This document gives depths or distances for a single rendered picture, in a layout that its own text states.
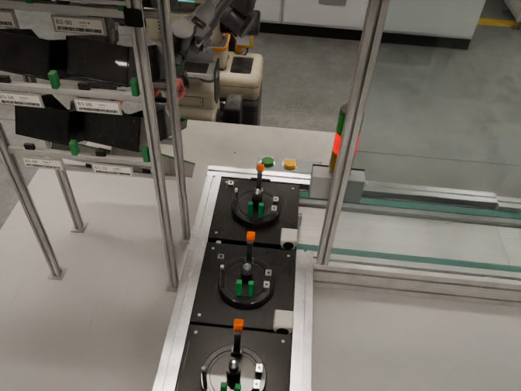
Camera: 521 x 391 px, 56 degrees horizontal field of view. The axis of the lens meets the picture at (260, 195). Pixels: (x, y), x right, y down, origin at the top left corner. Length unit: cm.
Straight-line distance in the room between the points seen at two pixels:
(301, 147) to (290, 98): 182
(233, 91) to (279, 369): 146
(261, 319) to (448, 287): 52
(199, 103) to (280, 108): 151
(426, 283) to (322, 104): 236
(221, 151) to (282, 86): 202
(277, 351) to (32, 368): 58
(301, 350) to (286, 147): 84
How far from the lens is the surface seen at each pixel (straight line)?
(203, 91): 200
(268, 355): 113
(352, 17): 433
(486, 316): 147
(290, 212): 139
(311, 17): 432
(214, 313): 118
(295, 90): 368
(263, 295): 119
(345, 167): 105
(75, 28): 90
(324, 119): 341
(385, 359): 130
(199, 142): 179
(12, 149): 114
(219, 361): 110
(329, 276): 133
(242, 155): 173
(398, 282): 136
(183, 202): 134
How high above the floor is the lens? 198
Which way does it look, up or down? 45 degrees down
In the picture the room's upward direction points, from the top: 4 degrees clockwise
